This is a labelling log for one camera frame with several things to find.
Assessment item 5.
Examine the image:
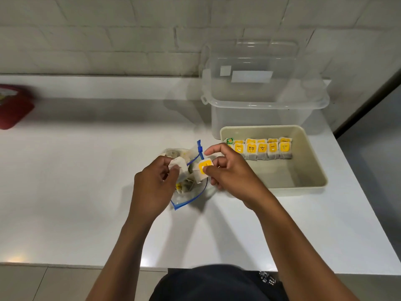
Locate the person's left hand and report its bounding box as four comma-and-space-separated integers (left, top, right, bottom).
134, 155, 181, 222

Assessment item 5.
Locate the person's right hand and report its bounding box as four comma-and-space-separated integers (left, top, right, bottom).
204, 142, 277, 212

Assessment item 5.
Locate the yellow-tagged tea bag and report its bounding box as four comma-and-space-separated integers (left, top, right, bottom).
192, 157, 215, 185

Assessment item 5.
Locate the clear zip bag blue slider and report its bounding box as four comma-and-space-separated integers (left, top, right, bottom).
161, 140, 210, 211

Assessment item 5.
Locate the person's left forearm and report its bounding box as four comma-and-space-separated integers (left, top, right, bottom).
86, 204, 171, 301

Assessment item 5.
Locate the person's right forearm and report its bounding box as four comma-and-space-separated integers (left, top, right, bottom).
247, 193, 361, 301

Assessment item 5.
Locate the pile of loose tea bags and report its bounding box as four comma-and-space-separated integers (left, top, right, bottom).
164, 148, 201, 195

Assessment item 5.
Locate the row of yellow-labelled tea sachets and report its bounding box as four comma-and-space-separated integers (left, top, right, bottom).
230, 137, 294, 161

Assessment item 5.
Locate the clear plastic storage box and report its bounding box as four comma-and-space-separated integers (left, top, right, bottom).
210, 102, 327, 140

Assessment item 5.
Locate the beige plastic tray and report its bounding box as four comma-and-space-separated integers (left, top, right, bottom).
220, 125, 329, 189

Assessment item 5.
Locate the clear plastic box lid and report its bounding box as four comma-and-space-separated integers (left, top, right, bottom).
199, 40, 330, 111

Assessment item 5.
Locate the person's black clothing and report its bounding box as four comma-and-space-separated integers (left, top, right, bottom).
150, 264, 289, 301

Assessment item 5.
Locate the red container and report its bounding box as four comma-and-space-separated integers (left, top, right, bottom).
0, 84, 35, 131

